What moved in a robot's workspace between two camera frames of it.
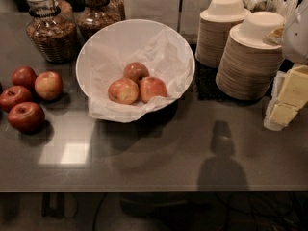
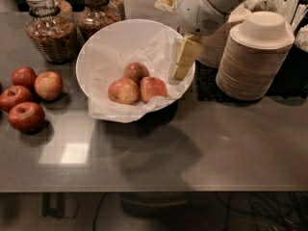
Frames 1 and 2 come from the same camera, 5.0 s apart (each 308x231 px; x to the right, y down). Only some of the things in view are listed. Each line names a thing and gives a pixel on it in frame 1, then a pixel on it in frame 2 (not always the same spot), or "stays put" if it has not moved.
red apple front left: x=27 y=116 stays put
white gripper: x=296 y=38 to x=196 y=11
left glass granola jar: x=51 y=26 stays put
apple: x=151 y=87 stays put
